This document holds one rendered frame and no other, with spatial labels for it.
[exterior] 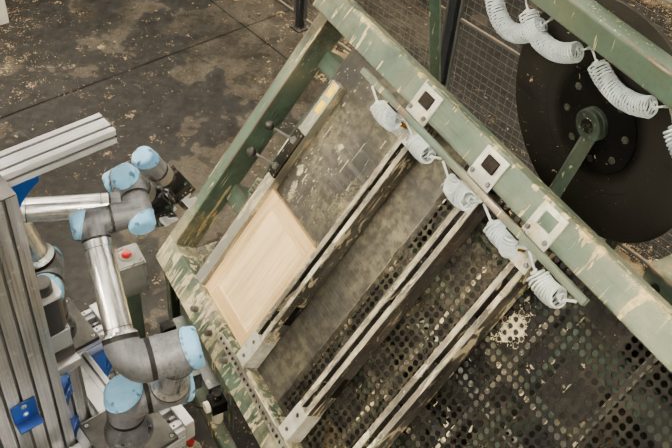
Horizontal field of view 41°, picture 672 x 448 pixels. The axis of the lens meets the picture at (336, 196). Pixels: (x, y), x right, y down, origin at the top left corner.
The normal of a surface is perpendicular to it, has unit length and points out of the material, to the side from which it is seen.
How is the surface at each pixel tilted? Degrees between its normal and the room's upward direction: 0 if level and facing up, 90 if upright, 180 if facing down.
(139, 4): 0
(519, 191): 54
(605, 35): 90
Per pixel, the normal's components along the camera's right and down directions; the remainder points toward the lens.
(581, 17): -0.87, 0.29
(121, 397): -0.06, -0.70
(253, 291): -0.67, -0.19
